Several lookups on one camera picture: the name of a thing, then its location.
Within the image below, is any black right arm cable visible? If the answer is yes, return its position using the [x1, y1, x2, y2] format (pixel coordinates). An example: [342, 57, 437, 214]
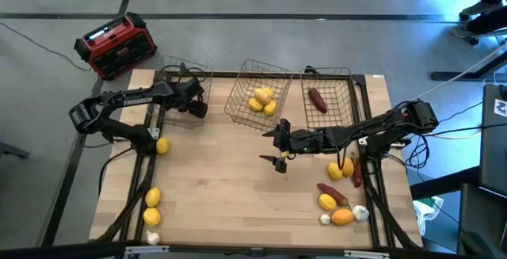
[334, 146, 348, 172]

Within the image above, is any silver crossbar bracket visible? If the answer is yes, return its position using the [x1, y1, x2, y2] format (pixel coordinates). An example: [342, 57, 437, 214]
[124, 245, 170, 258]
[343, 249, 391, 259]

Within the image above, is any bronze wire basket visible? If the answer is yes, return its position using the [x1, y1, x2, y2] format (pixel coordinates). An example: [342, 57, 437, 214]
[299, 67, 356, 131]
[223, 59, 294, 133]
[152, 55, 215, 129]

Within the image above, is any white floor cable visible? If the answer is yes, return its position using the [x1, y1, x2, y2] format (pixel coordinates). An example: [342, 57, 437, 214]
[411, 43, 507, 101]

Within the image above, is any black left arm base cable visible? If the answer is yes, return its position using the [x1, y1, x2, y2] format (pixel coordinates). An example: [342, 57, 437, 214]
[97, 147, 134, 196]

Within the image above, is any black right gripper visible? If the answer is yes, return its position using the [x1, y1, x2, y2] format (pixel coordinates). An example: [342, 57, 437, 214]
[258, 118, 330, 175]

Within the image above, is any dark red sweet potato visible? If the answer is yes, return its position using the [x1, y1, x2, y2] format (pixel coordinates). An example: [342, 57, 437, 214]
[316, 182, 350, 208]
[351, 152, 364, 189]
[308, 87, 329, 115]

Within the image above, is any orange fruit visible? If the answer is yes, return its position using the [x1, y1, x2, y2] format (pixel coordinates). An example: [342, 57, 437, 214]
[330, 208, 355, 227]

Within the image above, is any person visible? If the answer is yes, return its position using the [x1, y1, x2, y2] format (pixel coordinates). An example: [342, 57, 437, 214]
[450, 0, 507, 47]

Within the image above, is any white green cloth bundle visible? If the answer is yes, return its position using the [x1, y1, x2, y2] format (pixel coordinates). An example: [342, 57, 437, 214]
[412, 196, 445, 236]

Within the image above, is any pale yellow lemon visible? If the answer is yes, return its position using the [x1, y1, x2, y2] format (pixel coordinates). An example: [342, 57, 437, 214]
[253, 87, 274, 105]

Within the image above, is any red black jobsite radio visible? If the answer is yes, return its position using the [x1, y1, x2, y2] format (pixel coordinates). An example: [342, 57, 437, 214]
[74, 11, 158, 81]

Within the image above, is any black floor cable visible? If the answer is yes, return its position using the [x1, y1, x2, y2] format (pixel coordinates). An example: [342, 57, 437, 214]
[435, 122, 507, 138]

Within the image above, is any grey furniture foot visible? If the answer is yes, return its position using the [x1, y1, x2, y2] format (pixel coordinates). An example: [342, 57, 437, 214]
[0, 141, 31, 159]

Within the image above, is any dark blue cable bundle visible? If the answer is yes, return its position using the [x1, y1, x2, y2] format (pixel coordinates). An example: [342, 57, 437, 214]
[406, 131, 436, 169]

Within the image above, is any black desk unit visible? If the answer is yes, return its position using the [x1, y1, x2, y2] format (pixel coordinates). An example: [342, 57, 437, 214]
[478, 83, 507, 199]

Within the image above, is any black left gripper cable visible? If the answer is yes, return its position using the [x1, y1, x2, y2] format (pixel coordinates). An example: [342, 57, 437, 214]
[157, 63, 208, 93]

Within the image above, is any grey radio power cable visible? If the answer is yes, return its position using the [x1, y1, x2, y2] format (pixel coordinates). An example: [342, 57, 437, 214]
[0, 21, 93, 73]

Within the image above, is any black desk leg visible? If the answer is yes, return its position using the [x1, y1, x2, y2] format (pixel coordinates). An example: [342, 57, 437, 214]
[430, 48, 507, 82]

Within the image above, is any black rig crossbar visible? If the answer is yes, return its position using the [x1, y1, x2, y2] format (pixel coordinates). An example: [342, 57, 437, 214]
[0, 241, 507, 259]

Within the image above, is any black aluminium table frame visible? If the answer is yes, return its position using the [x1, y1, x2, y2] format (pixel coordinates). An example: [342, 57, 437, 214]
[94, 68, 423, 252]

